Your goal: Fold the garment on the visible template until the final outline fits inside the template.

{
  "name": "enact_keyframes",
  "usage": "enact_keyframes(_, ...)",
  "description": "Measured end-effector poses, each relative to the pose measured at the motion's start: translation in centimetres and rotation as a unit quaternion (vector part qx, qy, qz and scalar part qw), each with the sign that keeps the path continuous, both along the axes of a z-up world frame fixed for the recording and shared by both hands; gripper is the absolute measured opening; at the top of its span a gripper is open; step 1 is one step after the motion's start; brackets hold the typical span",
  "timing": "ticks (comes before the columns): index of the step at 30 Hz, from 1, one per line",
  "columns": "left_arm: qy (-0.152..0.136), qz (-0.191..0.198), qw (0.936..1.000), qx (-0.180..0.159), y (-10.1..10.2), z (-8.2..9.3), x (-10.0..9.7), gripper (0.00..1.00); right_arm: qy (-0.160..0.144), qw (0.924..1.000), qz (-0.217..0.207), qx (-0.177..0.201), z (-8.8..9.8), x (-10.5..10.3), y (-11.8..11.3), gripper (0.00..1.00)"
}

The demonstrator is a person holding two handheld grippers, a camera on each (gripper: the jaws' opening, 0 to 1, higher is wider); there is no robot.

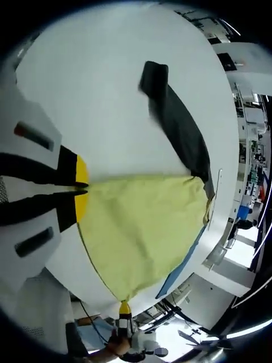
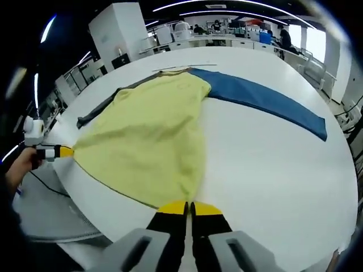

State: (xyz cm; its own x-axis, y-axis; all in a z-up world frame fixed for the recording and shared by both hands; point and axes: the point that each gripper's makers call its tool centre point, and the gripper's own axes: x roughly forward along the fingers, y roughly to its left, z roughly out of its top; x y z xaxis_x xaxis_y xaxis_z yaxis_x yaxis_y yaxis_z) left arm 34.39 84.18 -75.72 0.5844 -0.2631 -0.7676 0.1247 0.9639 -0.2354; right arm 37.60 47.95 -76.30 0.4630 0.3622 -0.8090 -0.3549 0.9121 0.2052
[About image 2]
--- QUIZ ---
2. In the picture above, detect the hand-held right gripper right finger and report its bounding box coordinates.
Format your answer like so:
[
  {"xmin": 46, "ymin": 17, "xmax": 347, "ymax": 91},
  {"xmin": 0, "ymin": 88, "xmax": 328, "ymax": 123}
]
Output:
[{"xmin": 190, "ymin": 201, "xmax": 285, "ymax": 272}]

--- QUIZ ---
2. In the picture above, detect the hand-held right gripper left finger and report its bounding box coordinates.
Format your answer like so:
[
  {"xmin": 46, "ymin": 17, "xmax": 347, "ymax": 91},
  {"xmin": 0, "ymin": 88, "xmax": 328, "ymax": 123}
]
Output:
[{"xmin": 82, "ymin": 200, "xmax": 190, "ymax": 272}]

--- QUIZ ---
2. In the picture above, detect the yellow blue grey garment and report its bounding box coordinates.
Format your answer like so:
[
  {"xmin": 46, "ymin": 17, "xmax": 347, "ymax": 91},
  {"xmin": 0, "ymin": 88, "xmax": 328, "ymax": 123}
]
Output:
[{"xmin": 76, "ymin": 67, "xmax": 328, "ymax": 210}]

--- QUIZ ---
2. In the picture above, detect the person's left hand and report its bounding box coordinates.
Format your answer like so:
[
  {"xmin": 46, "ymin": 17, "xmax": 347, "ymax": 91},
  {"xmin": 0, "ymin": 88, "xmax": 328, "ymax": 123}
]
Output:
[{"xmin": 6, "ymin": 146, "xmax": 44, "ymax": 188}]

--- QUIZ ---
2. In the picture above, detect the black box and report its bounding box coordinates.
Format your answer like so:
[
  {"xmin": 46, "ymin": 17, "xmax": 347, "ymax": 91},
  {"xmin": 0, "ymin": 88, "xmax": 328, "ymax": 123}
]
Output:
[{"xmin": 111, "ymin": 53, "xmax": 132, "ymax": 70}]

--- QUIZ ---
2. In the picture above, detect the white square pillar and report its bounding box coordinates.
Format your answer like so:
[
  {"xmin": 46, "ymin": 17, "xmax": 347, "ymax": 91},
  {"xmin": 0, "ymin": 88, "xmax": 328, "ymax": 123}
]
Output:
[{"xmin": 88, "ymin": 2, "xmax": 151, "ymax": 67}]

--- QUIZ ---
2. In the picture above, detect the white counter with drawers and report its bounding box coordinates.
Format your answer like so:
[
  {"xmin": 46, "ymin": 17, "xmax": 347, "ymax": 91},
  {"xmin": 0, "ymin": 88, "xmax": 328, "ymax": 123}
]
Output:
[{"xmin": 153, "ymin": 35, "xmax": 281, "ymax": 54}]

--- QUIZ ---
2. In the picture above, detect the grey mesh office chair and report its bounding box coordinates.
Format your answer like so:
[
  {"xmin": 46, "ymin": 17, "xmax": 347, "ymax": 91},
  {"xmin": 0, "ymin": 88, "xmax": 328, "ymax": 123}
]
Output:
[{"xmin": 297, "ymin": 48, "xmax": 338, "ymax": 94}]

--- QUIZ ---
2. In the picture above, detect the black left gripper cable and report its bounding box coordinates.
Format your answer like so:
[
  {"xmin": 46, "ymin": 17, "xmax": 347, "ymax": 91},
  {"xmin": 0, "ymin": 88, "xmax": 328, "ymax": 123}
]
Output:
[{"xmin": 28, "ymin": 169, "xmax": 71, "ymax": 198}]

